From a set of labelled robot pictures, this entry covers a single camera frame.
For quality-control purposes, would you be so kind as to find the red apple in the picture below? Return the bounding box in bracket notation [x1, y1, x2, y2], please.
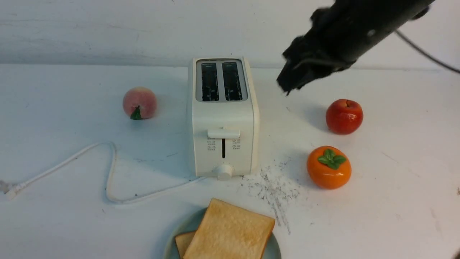
[326, 99, 364, 135]

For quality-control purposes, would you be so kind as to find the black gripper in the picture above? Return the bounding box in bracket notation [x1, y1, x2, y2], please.
[276, 7, 356, 96]

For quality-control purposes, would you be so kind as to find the orange persimmon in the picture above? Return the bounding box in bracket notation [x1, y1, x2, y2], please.
[306, 146, 352, 190]

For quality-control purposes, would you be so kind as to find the light green plate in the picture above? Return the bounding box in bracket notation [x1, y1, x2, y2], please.
[164, 208, 281, 259]

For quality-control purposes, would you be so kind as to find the white two-slot toaster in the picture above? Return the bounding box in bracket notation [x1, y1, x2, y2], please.
[186, 57, 260, 180]

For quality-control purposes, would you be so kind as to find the white power cord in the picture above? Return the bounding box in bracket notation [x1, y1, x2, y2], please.
[0, 141, 207, 205]

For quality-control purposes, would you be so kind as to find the toast slice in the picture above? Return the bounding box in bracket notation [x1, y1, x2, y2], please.
[174, 231, 195, 259]
[183, 198, 276, 259]

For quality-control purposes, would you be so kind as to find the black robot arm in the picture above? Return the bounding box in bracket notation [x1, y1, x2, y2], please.
[277, 0, 432, 93]

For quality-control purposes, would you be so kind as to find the pink peach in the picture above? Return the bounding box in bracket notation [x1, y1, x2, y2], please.
[122, 87, 158, 120]

